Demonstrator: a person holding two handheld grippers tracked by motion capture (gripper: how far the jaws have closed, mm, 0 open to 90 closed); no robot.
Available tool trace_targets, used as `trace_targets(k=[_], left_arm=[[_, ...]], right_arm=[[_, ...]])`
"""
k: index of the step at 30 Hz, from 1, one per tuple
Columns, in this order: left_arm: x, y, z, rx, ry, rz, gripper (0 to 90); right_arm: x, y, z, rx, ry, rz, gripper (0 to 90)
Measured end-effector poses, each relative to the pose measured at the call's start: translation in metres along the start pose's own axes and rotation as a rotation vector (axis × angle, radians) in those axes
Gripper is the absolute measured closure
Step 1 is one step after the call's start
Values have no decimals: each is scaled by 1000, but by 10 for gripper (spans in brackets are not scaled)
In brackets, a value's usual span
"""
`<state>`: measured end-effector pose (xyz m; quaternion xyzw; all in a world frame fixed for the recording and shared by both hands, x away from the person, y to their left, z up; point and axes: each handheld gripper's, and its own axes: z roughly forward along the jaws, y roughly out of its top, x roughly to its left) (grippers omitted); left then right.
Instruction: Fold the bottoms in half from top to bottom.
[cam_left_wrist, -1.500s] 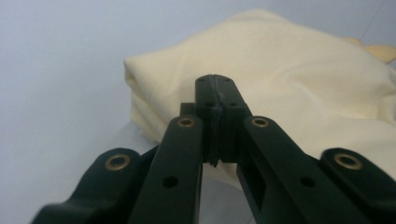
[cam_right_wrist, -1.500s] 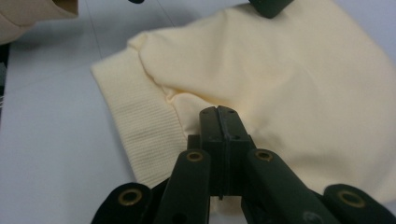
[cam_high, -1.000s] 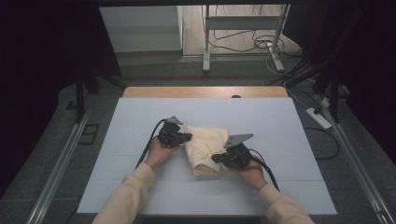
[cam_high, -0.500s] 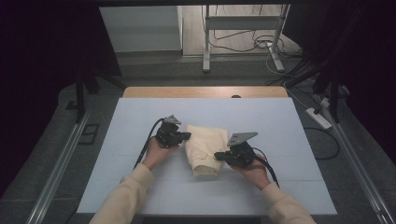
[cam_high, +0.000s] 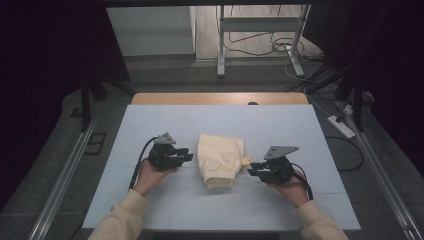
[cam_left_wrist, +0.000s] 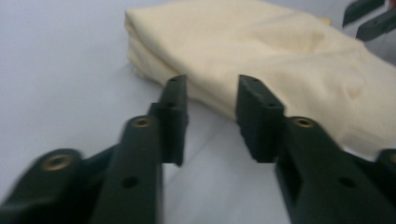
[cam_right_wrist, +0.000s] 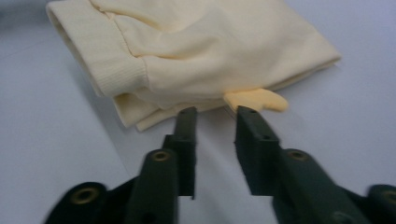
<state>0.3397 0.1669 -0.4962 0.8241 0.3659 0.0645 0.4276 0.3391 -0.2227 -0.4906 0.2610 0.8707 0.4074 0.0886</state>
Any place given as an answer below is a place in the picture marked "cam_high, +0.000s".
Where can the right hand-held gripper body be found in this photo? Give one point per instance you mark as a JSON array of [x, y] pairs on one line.
[[278, 168]]

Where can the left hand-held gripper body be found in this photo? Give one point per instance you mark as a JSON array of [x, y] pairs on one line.
[[163, 155]]

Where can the cream baby romper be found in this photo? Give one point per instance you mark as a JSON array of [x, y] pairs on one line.
[[218, 156]]

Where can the person's left hand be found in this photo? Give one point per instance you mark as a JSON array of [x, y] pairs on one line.
[[150, 176]]

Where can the person's right hand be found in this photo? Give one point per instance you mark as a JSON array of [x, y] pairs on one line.
[[293, 191]]

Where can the white table cover board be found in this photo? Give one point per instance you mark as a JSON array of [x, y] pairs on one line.
[[283, 126]]

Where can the wooden table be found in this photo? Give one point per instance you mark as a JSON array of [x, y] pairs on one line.
[[200, 98]]

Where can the black floor plate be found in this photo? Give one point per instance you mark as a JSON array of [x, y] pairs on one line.
[[95, 143]]

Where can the white power strip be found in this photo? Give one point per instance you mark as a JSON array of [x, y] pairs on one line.
[[340, 126]]

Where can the black metal stand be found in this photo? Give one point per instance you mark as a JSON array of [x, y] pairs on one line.
[[87, 100], [350, 83]]

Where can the dark curtain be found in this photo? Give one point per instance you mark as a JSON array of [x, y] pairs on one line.
[[50, 66], [400, 66]]

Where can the aluminium floor rail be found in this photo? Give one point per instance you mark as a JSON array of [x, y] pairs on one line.
[[63, 180], [386, 186]]

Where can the white metal stand frame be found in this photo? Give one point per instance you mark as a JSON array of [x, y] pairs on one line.
[[256, 25]]

